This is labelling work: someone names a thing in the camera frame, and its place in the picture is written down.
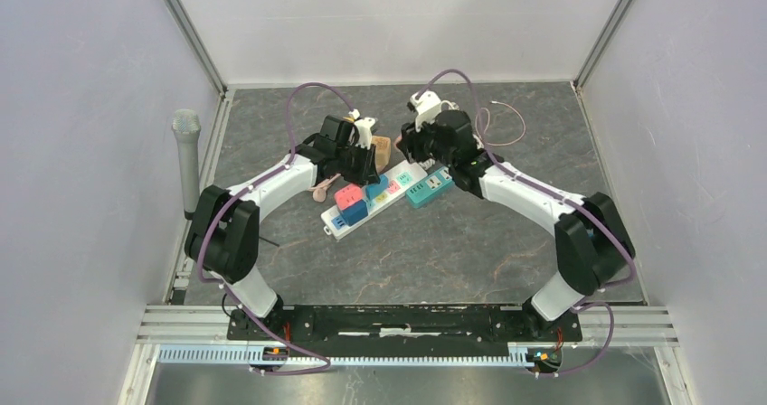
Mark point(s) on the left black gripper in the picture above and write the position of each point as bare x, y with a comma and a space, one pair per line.
366, 174

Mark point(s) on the light blue cable duct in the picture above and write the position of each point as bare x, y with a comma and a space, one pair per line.
264, 356

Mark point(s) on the teal power strip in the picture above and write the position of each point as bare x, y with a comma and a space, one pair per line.
429, 188

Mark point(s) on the light blue plug adapter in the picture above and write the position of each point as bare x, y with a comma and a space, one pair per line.
374, 190

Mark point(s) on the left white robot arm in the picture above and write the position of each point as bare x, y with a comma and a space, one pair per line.
223, 238

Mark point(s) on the red-pink cube adapter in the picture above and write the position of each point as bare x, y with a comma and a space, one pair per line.
348, 196

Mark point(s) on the grey microphone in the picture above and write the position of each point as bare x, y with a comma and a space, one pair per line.
186, 128

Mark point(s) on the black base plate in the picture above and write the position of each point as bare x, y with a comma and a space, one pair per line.
473, 330

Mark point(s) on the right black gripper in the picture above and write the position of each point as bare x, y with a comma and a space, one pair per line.
410, 140

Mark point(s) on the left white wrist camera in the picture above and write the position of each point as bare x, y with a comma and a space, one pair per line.
363, 129

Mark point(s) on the beige cube adapter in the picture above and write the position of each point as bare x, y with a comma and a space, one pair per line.
383, 152

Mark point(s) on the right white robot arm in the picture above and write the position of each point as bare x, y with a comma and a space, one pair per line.
591, 242

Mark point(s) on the dark blue cube adapter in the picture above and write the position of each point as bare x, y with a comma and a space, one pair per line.
354, 212

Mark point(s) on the white multicolour power strip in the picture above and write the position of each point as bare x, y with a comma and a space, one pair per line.
402, 177

